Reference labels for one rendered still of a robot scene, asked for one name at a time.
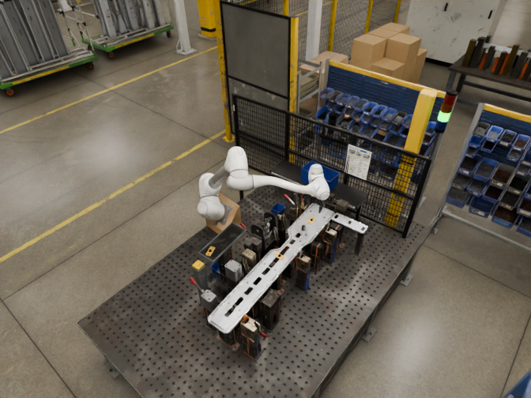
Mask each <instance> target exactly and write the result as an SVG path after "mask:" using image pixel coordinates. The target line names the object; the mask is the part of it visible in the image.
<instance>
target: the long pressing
mask: <svg viewBox="0 0 531 398"><path fill-rule="evenodd" d="M319 206H320V205H317V204H315V203H313V204H311V205H310V206H309V207H308V208H307V209H306V210H305V211H304V212H303V214H302V215H301V216H300V217H299V218H298V219H297V220H296V221H295V222H294V223H293V224H292V225H291V227H290V228H289V229H288V240H287V241H286V242H285V243H284V244H283V245H282V246H281V247H280V248H278V249H273V250H270V251H269V252H268V253H267V254H266V255H265V256H264V257H263V258H262V259H261V260H260V261H259V262H258V263H257V264H256V265H255V266H254V267H253V268H252V269H251V270H250V272H249V273H248V274H247V275H246V276H245V277H244V278H243V279H242V280H241V281H240V282H239V284H238V285H237V286H236V287H235V288H234V289H233V290H232V291H231V292H230V293H229V294H228V296H227V297H226V298H225V299H224V300H223V301H222V302H221V303H220V304H219V305H218V306H217V307H216V309H215V310H214V311H213V312H212V313H211V314H210V315H209V316H208V322H209V323H210V324H211V325H212V326H214V327H215V328H216V329H218V330H220V331H221V332H222V333H224V334H228V333H230V332H231V331H232V330H233V329H234V328H235V327H236V326H237V324H238V323H239V322H240V321H241V320H242V316H243V315H244V314H247V313H248V312H249V310H250V309H251V308H252V307H253V306H254V304H255V303H256V302H257V301H258V300H259V299H260V298H261V297H262V295H263V294H264V293H265V292H266V291H267V289H268V288H269V287H270V286H271V285H272V283H273V282H274V281H275V280H276V279H277V277H278V276H279V275H280V274H281V273H282V272H283V271H284V270H285V268H286V267H287V266H288V265H289V264H290V262H291V261H292V260H293V259H294V258H295V256H296V255H297V253H298V252H299V251H300V250H301V249H302V248H304V247H305V246H306V245H308V244H310V243H312V242H313V241H314V239H315V238H316V237H317V236H318V234H319V233H320V232H321V231H322V229H323V228H324V227H325V224H326V223H327V222H330V220H331V218H332V217H333V216H334V214H335V213H334V212H333V211H331V210H329V209H327V208H322V211H321V212H320V213H318V212H319ZM312 216H313V217H315V218H316V219H315V220H314V222H313V223H312V224H309V223H308V222H307V221H308V220H309V219H310V218H311V217H312ZM324 217H325V218H324ZM302 225H305V226H306V230H305V231H302V230H301V229H302ZM298 233H300V234H301V236H299V237H298V238H297V237H296V235H297V234H298ZM292 240H295V242H294V243H293V244H292V245H291V244H289V243H290V242H291V241H292ZM300 241H301V242H300ZM286 246H288V247H289V249H288V250H287V251H286V252H285V254H284V255H283V256H285V259H284V260H281V259H280V258H279V261H278V262H277V263H276V264H275V265H274V266H273V267H272V268H270V267H269V265H270V264H271V263H272V262H273V260H274V259H275V258H276V257H275V256H273V255H274V254H275V253H276V252H277V253H281V251H282V250H283V249H284V248H285V247H286ZM266 268H269V269H270V270H269V271H268V272H267V273H266V275H265V276H264V275H262V273H263V272H264V271H265V270H266ZM275 269H276V270H275ZM258 277H260V278H262V279H261V280H260V282H259V283H258V284H257V285H254V284H253V282H254V281H255V280H256V279H257V278H258ZM247 282H248V283H247ZM249 287H252V288H253V290H252V291H251V292H250V293H249V294H248V295H245V294H244V293H245V291H246V290H247V289H248V288H249ZM240 297H242V298H243V301H242V302H241V303H240V304H239V305H238V306H236V308H235V309H234V308H232V305H233V304H235V303H236V302H237V301H238V299H239V298H240ZM231 308H232V309H234V311H233V312H232V313H231V314H230V315H229V317H225V316H224V315H225V314H226V313H227V312H228V311H229V310H230V309H231Z"/></svg>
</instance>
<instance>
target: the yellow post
mask: <svg viewBox="0 0 531 398"><path fill-rule="evenodd" d="M436 96H437V92H436V91H432V90H429V89H426V88H424V89H423V90H422V91H421V92H420V93H419V96H418V100H417V102H416V108H415V110H414V114H413V117H412V122H411V126H410V129H409V134H408V137H407V140H406V143H405V148H404V150H407V151H410V152H414V153H416V154H419V152H420V147H421V145H422V142H423V139H424V134H425V132H426V129H427V124H428V122H429V118H430V116H431V111H432V108H433V106H434V102H435V98H436ZM403 156H404V158H406V157H407V159H410V160H406V159H404V158H401V162H402V163H400V167H399V168H401V169H398V173H399V174H402V171H403V170H402V169H403V168H404V170H406V169H407V167H408V169H407V171H403V175H405V172H406V175H405V176H407V177H408V176H409V178H407V177H405V176H403V175H402V176H401V175H398V174H397V177H398V179H401V180H402V181H403V180H404V178H405V180H404V181H405V182H402V181H400V180H396V181H395V183H396V182H397V184H398V185H399V183H400V186H399V187H398V185H396V184H394V187H395V185H396V187H395V189H396V190H397V188H398V190H400V191H402V192H405V193H407V190H408V189H406V188H408V187H409V183H410V178H411V177H412V173H409V171H410V172H413V169H414V167H415V164H416V162H412V161H411V160H413V157H412V156H411V158H410V156H409V155H408V156H407V155H406V154H405V155H404V153H403V155H402V157H403ZM402 159H403V161H402ZM416 159H417V158H415V157H414V160H413V161H416ZM405 160H406V162H405ZM403 163H405V164H407V165H409V166H407V165H404V164H403ZM411 165H412V167H410V166H411ZM404 166H405V167H404ZM410 168H411V170H410ZM399 171H400V172H399ZM397 177H396V178H397ZM407 179H408V181H407ZM406 181H407V182H408V183H406ZM402 183H403V186H405V184H406V186H405V187H406V188H404V187H402V188H401V186H402ZM404 190H405V191H404ZM392 196H393V199H392V201H391V198H392ZM392 196H391V198H390V202H391V203H392V204H391V205H389V207H390V210H389V208H388V210H387V212H388V211H389V212H388V217H387V218H385V222H386V223H387V224H389V225H391V226H393V227H396V226H397V225H395V224H397V220H398V219H399V216H400V211H401V209H402V208H401V207H402V205H403V203H404V200H405V198H402V199H401V197H399V195H398V196H396V195H395V194H394V195H393V193H392ZM395 197H396V198H395ZM398 197H399V199H398ZM394 199H395V200H399V201H394ZM400 201H401V202H403V203H401V202H400ZM393 203H394V206H393ZM400 203H401V204H400ZM396 205H398V206H399V205H400V207H398V206H397V207H396ZM391 208H393V210H392V209H391ZM395 208H396V210H397V211H399V212H397V211H396V210H394V209H395ZM398 208H399V210H398ZM391 211H392V212H391ZM394 211H395V212H394ZM390 212H391V213H393V214H391V215H390ZM394 214H395V215H398V216H397V218H396V216H395V215H394ZM386 215H387V214H386ZM390 217H391V218H393V219H394V220H392V219H391V218H390ZM389 219H390V221H389ZM395 219H396V220H395ZM386 220H387V221H389V223H388V222H387V221H386ZM391 221H392V223H390V222H391ZM394 221H395V223H394ZM385 222H384V223H385ZM393 223H394V225H393Z"/></svg>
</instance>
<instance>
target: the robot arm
mask: <svg viewBox="0 0 531 398"><path fill-rule="evenodd" d="M226 180H227V185H228V188H230V189H232V190H250V189H254V188H257V187H260V186H267V185H272V186H278V187H280V188H284V189H286V190H291V191H293V192H297V193H304V195H303V196H302V198H303V202H304V207H305V206H306V205H307V199H308V198H309V197H312V198H314V199H315V200H316V201H317V202H318V203H319V205H320V206H319V212H318V213H320V212H321V211H322V208H324V207H325V206H326V205H325V203H324V200H325V199H327V198H328V197H329V195H330V188H329V186H328V184H327V182H326V180H325V179H324V174H323V169H322V166H321V165H319V164H313V165H311V167H310V170H309V174H308V180H309V185H307V186H299V185H296V184H294V183H291V182H288V181H285V180H283V179H280V178H276V177H272V176H261V175H249V174H248V164H247V156H246V153H245V152H244V150H243V149H242V148H241V147H232V148H230V149H229V151H228V156H227V159H226V161H225V163H224V166H223V167H222V168H221V169H220V170H219V171H218V172H217V173H216V174H211V173H205V174H203V175H202V176H201V177H200V180H199V193H200V198H201V200H200V202H199V203H198V213H199V214H200V215H201V216H202V217H204V218H206V219H209V220H214V221H213V225H215V226H216V225H217V223H218V222H220V223H221V224H222V225H225V224H226V220H227V218H228V216H229V213H230V211H231V210H232V206H229V205H226V204H225V203H224V202H222V201H221V200H219V197H218V193H219V192H220V188H221V185H222V184H223V183H224V182H225V181H226ZM306 194H309V195H307V196H306V197H305V195H306Z"/></svg>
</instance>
